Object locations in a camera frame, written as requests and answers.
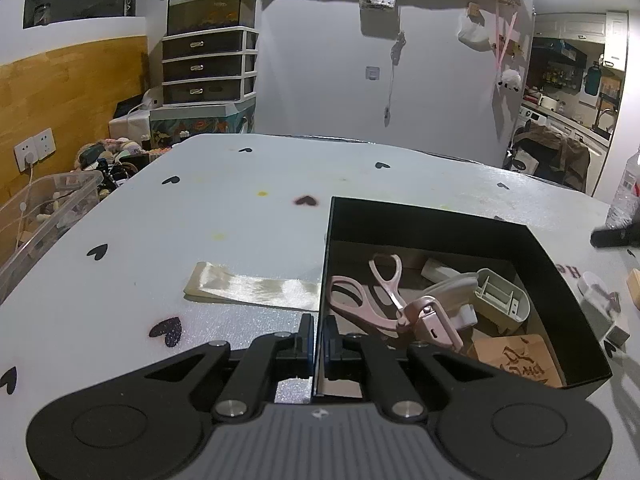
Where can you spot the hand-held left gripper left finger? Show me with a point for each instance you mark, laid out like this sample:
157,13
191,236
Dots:
306,342

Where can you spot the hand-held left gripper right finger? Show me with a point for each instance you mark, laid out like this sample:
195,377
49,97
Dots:
331,342

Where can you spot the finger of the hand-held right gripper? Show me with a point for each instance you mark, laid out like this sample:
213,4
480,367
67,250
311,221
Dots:
617,236

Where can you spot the pink scissors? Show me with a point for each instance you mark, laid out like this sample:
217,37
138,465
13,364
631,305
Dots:
372,300

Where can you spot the pink eyelash curler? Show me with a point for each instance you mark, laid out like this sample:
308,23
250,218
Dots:
432,327

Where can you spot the white rectangular charger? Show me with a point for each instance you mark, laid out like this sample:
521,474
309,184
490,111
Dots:
437,269

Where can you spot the beige plastic container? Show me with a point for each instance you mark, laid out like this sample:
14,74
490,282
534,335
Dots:
502,300

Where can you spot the black box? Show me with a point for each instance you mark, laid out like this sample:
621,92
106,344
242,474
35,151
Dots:
430,220

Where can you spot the carved square wooden box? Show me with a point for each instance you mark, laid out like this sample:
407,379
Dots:
517,362

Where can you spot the clear water bottle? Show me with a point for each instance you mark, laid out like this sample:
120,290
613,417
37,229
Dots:
625,190

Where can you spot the oval wooden box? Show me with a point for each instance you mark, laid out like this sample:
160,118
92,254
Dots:
634,290

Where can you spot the white suction hook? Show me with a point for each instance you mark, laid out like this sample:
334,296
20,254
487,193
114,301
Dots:
597,290

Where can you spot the white cube block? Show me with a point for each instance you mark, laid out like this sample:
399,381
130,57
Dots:
616,339

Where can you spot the chair with brown cloth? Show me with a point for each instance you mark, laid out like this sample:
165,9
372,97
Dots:
550,155

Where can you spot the kitchen counter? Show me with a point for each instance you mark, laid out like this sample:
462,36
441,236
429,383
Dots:
570,125

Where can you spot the white rice cooker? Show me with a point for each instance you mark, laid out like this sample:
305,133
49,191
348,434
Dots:
548,102

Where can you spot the green bottle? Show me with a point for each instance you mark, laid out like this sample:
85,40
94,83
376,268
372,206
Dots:
592,80

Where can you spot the white plush toy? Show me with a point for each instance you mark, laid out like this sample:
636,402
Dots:
510,81

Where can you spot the pink ribbon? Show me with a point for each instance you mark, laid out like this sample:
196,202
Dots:
505,40

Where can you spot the white hanging bag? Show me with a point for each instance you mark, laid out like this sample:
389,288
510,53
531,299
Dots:
474,35

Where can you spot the pile of stuffed toys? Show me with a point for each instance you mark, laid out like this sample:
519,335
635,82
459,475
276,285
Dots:
112,160

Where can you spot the clear plastic storage bin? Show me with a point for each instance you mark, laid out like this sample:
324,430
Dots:
45,220

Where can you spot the white plastic drawer unit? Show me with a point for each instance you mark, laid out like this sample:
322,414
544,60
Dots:
210,67

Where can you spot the glass fish tank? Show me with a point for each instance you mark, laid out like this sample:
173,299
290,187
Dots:
212,7

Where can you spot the white kitchen wall cabinets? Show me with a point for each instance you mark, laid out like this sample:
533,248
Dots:
580,30

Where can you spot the wall switch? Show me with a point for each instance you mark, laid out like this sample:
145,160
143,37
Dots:
372,73

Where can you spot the wall socket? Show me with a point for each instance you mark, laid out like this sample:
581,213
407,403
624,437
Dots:
34,149

